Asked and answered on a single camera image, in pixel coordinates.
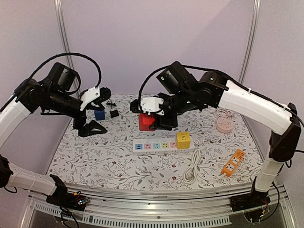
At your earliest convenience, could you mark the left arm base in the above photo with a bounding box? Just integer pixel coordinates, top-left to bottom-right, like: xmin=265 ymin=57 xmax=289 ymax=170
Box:
xmin=46 ymin=174 xmax=90 ymax=211

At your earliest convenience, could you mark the left aluminium frame post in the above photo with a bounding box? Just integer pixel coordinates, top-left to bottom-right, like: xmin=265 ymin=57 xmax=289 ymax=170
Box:
xmin=53 ymin=0 xmax=76 ymax=69

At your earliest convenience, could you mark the floral table mat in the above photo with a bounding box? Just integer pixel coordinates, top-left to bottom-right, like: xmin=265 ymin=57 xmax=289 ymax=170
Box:
xmin=48 ymin=95 xmax=262 ymax=191

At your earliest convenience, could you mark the blue cube socket adapter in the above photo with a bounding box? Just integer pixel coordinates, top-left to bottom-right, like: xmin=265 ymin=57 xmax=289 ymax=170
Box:
xmin=94 ymin=110 xmax=105 ymax=121

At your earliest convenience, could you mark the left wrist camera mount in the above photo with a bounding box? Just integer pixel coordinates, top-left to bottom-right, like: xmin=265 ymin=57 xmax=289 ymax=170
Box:
xmin=80 ymin=86 xmax=100 ymax=111

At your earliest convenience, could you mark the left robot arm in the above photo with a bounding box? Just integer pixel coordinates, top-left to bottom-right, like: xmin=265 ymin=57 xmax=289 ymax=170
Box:
xmin=0 ymin=52 xmax=111 ymax=206

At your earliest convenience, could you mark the orange power strip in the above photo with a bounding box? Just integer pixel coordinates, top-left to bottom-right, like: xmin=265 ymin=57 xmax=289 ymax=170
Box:
xmin=221 ymin=149 xmax=245 ymax=177

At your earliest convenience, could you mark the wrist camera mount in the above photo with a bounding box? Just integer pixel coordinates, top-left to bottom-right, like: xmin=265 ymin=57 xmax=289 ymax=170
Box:
xmin=80 ymin=86 xmax=100 ymax=111
xmin=139 ymin=97 xmax=164 ymax=116

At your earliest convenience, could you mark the right aluminium frame post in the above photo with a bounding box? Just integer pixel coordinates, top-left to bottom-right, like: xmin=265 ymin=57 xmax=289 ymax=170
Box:
xmin=238 ymin=0 xmax=261 ymax=84

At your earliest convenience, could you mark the yellow cube socket adapter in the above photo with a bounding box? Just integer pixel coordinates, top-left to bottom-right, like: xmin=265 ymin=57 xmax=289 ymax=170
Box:
xmin=175 ymin=132 xmax=191 ymax=150

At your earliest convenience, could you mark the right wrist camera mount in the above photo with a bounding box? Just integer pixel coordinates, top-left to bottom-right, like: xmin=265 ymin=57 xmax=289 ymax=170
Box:
xmin=139 ymin=97 xmax=164 ymax=116

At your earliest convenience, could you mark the aluminium frame post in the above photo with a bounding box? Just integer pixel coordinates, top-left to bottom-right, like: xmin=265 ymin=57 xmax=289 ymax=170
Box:
xmin=238 ymin=0 xmax=261 ymax=84
xmin=53 ymin=0 xmax=76 ymax=69

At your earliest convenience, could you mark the front aluminium rail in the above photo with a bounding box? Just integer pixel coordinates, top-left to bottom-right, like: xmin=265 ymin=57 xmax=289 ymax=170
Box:
xmin=21 ymin=182 xmax=296 ymax=228

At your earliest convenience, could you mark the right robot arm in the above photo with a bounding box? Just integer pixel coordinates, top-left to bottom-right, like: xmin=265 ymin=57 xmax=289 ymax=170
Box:
xmin=130 ymin=61 xmax=303 ymax=207

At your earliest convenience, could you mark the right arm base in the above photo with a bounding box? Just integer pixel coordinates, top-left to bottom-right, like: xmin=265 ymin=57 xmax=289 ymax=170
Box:
xmin=229 ymin=180 xmax=270 ymax=223

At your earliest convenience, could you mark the red cube socket adapter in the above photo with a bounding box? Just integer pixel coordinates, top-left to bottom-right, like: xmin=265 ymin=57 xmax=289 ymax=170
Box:
xmin=139 ymin=114 xmax=155 ymax=132

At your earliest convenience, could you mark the white multicolour power strip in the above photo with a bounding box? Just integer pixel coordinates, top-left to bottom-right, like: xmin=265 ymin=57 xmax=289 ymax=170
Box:
xmin=132 ymin=138 xmax=195 ymax=156

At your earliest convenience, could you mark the pink round power socket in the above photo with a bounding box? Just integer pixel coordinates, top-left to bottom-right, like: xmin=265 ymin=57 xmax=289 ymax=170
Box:
xmin=216 ymin=118 xmax=233 ymax=133

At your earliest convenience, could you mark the black power adapter with cable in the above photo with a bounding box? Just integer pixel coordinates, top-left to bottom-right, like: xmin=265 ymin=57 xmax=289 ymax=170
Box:
xmin=106 ymin=101 xmax=119 ymax=118

